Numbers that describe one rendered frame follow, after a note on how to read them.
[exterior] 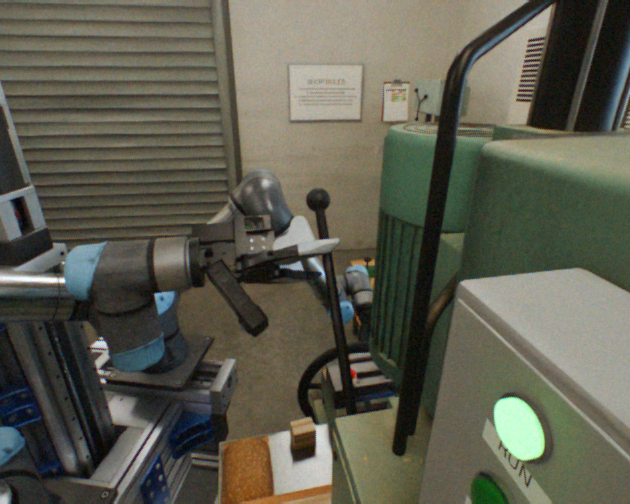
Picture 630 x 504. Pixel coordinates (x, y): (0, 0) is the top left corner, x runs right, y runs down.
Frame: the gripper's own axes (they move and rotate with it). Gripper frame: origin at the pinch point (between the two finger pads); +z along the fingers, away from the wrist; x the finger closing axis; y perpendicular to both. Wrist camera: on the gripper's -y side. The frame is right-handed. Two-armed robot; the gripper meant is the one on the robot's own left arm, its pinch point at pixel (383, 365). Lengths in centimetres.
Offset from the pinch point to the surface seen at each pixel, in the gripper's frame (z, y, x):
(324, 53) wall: -273, 39, -33
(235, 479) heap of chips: 26, -29, 39
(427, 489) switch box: 34, -83, 24
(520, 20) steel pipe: 15, -96, 17
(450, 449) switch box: 33, -87, 24
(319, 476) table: 27.0, -25.7, 24.8
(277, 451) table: 21.4, -22.8, 32.0
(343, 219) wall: -203, 165, -50
